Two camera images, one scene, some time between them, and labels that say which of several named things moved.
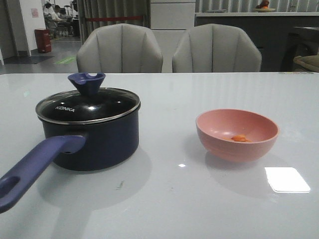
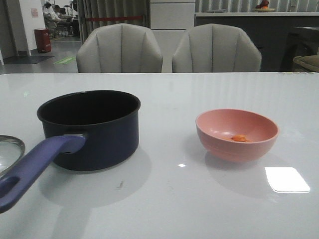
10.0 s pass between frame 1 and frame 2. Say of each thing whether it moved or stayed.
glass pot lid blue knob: moved
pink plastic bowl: stayed
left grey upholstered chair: stayed
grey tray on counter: stayed
